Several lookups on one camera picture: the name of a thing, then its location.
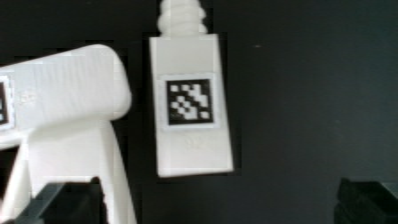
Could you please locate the white chair leg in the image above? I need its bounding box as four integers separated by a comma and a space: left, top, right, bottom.
150, 0, 233, 178

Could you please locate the white chair back frame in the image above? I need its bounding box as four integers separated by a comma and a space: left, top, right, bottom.
0, 44, 137, 224

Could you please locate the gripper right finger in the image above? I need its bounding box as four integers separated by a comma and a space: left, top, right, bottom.
335, 178, 398, 224

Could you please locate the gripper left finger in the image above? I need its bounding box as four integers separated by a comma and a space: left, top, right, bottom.
11, 178, 107, 224

